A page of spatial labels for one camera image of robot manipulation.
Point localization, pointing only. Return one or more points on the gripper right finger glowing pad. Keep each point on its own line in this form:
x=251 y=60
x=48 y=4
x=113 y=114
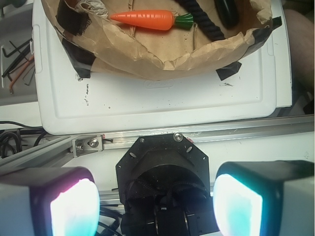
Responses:
x=265 y=198

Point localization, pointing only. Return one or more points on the brown paper bag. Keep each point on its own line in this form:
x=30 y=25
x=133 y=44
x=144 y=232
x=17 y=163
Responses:
x=96 y=44

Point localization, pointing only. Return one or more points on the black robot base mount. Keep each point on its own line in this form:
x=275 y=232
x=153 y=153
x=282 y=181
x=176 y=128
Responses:
x=164 y=185

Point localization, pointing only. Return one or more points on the aluminium frame rail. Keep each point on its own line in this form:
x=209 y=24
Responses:
x=280 y=138

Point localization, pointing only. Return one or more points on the black hex key set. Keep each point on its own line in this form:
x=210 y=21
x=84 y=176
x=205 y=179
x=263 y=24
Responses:
x=11 y=62

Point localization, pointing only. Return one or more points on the orange plastic toy carrot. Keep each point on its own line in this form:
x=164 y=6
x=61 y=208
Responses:
x=154 y=19

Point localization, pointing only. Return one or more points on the crumpled grey paper ball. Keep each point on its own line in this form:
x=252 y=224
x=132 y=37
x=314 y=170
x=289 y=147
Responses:
x=96 y=7

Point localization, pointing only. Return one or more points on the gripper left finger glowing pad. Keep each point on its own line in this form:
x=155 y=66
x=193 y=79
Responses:
x=48 y=201

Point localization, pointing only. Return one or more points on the orange handled tool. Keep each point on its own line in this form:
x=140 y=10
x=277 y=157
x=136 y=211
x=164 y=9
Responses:
x=21 y=71

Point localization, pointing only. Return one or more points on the black oval object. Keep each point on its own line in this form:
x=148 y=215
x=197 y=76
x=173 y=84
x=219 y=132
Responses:
x=227 y=12

